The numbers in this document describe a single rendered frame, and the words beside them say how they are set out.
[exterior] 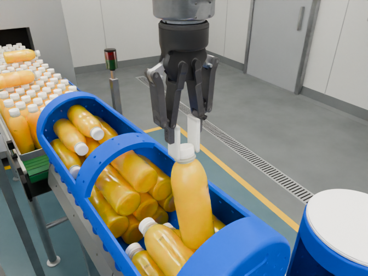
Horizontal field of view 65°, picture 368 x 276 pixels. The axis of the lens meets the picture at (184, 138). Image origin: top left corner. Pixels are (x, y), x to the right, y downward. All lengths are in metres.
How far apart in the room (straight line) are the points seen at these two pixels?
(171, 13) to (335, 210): 0.72
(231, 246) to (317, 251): 0.40
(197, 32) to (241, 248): 0.34
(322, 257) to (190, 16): 0.67
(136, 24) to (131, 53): 0.51
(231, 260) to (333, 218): 0.47
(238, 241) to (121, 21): 5.28
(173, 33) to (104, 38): 5.15
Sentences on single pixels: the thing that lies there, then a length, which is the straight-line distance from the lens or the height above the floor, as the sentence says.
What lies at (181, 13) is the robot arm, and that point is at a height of 1.57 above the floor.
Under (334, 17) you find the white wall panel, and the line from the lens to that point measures 4.31.
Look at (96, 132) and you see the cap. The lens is 0.97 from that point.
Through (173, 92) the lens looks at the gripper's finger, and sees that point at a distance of 0.47.
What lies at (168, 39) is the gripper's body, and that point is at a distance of 0.43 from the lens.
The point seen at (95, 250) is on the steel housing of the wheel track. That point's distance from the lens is 0.98.
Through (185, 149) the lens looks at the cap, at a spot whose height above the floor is 1.34.
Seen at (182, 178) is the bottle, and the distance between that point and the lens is 0.53.
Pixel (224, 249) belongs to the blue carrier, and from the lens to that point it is 0.50.
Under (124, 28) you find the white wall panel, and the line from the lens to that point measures 5.65.
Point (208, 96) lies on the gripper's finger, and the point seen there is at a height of 1.43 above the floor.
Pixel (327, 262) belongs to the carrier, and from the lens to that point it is 0.87.
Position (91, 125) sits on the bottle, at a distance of 0.99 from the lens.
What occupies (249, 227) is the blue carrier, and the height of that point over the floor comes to 1.23.
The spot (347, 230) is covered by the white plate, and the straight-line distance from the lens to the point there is 0.89.
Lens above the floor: 1.62
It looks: 30 degrees down
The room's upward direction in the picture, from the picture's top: straight up
